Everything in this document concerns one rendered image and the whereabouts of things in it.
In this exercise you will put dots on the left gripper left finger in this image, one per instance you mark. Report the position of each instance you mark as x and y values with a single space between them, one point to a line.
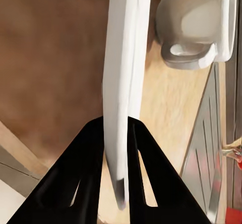
69 192

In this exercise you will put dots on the saucer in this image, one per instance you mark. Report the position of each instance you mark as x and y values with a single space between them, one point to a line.
123 73

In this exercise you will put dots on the coffee cup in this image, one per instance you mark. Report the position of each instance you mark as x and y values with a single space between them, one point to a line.
194 33

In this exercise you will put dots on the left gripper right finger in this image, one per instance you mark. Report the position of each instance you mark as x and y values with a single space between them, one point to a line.
176 204

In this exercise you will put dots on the drop in sink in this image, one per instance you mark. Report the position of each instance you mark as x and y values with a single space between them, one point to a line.
201 170

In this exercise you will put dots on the countertop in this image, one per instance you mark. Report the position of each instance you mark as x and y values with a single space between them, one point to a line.
51 73

